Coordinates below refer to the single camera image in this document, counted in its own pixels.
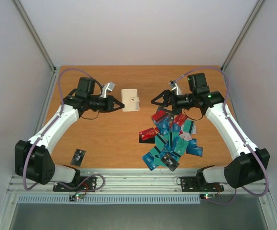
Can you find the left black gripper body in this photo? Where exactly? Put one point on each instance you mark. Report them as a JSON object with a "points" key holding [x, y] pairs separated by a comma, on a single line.
{"points": [[105, 107]]}

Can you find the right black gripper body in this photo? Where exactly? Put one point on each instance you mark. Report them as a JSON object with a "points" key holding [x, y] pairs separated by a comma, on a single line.
{"points": [[166, 97]]}

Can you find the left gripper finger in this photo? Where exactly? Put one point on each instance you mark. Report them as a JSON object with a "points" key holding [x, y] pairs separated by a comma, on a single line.
{"points": [[116, 102], [118, 107]]}

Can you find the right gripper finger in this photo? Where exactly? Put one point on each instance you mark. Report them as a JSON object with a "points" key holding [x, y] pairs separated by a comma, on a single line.
{"points": [[161, 106], [162, 98]]}

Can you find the beige card holder wallet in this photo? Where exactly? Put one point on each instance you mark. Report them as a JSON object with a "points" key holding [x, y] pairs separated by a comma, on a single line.
{"points": [[130, 100]]}

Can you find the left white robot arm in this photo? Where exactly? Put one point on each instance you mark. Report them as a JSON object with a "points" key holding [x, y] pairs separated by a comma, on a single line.
{"points": [[33, 159]]}

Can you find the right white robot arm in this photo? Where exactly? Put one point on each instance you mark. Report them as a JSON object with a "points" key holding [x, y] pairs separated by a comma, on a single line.
{"points": [[249, 162]]}

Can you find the red card top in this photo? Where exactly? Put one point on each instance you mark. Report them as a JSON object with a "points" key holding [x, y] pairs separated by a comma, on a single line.
{"points": [[158, 116]]}

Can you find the red VIP card upper right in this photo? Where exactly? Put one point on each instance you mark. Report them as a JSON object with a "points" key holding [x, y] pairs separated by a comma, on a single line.
{"points": [[180, 119]]}

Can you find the red vip card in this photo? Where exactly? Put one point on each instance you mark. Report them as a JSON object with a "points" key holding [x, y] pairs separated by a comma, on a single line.
{"points": [[147, 134], [180, 119]]}

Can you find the blue card centre top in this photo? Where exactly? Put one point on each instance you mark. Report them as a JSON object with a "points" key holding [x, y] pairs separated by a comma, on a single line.
{"points": [[163, 127]]}

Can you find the blue card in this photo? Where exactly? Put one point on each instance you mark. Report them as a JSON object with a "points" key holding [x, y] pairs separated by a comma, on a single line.
{"points": [[149, 160], [196, 151], [163, 127]]}

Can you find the teal card upper right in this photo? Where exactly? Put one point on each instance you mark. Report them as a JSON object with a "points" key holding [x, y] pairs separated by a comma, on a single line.
{"points": [[188, 126]]}

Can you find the red VIP card left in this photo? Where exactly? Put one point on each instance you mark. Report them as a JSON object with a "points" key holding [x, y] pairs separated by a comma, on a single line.
{"points": [[147, 134]]}

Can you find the white red card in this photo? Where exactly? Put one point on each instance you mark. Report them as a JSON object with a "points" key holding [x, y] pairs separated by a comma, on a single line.
{"points": [[186, 136]]}

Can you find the teal VIP card centre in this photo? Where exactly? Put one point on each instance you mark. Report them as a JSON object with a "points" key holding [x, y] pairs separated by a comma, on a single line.
{"points": [[179, 145]]}

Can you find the blue card right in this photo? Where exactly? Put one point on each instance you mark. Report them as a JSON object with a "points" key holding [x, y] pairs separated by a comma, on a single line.
{"points": [[196, 151]]}

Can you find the blue card bottom left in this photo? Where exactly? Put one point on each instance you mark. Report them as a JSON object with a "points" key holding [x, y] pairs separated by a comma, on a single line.
{"points": [[149, 160]]}

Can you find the lone black VIP card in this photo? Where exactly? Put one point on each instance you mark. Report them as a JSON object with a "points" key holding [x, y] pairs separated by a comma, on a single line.
{"points": [[78, 157]]}

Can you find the left small circuit board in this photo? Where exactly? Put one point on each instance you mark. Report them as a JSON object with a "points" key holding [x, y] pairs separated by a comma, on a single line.
{"points": [[76, 197]]}

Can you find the small circuit board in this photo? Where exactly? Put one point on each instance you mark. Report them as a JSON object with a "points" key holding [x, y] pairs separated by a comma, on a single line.
{"points": [[76, 197], [207, 196]]}

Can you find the right small circuit board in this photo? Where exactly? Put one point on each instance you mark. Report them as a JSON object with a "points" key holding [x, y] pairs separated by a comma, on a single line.
{"points": [[207, 196]]}

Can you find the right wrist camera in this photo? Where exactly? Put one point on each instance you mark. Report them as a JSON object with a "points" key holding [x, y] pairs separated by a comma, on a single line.
{"points": [[175, 88]]}

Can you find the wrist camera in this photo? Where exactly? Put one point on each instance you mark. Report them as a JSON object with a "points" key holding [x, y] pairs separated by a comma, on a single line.
{"points": [[107, 88], [175, 88]]}

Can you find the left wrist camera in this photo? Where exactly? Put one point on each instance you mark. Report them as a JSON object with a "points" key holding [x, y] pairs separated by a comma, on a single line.
{"points": [[107, 88]]}

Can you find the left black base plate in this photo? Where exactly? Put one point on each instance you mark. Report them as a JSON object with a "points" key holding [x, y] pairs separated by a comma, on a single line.
{"points": [[82, 183]]}

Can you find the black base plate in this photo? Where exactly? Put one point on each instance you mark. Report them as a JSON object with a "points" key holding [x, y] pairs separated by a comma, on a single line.
{"points": [[190, 184], [82, 183]]}

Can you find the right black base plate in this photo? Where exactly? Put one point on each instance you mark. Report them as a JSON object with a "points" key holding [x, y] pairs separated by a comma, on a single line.
{"points": [[190, 184]]}

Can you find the grey slotted cable duct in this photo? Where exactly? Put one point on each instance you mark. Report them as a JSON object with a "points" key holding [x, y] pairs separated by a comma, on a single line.
{"points": [[94, 199]]}

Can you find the left aluminium frame post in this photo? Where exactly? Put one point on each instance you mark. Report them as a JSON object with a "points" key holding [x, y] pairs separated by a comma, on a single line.
{"points": [[27, 21]]}

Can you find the aluminium frame post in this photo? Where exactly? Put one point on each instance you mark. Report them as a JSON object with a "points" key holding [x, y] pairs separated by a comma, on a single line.
{"points": [[27, 21], [243, 32]]}

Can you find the right aluminium frame post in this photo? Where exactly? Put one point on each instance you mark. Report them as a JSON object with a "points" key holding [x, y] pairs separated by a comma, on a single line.
{"points": [[243, 32]]}

